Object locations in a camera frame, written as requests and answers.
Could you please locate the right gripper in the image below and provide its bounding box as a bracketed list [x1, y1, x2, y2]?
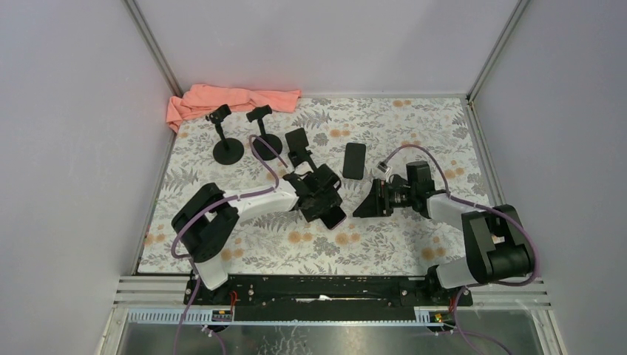
[353, 178, 416, 218]

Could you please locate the black round-base stand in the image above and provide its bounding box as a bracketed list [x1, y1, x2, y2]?
[206, 104, 244, 166]
[246, 105, 283, 161]

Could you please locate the purple phone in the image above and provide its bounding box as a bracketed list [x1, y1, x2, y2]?
[319, 206, 347, 230]

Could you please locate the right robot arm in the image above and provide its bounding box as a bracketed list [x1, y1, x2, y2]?
[353, 160, 535, 305]

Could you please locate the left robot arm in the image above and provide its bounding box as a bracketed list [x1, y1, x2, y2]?
[171, 164, 346, 304]

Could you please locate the black phone centre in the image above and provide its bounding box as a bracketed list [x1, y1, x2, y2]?
[342, 142, 367, 180]

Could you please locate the pink cloth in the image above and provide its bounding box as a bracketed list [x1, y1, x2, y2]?
[166, 84, 302, 132]

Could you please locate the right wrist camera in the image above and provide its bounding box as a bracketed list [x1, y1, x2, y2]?
[376, 161, 392, 179]

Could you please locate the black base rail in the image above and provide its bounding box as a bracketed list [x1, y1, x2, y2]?
[183, 274, 473, 322]

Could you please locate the aluminium frame profile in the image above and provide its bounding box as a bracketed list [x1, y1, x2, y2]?
[114, 276, 552, 310]

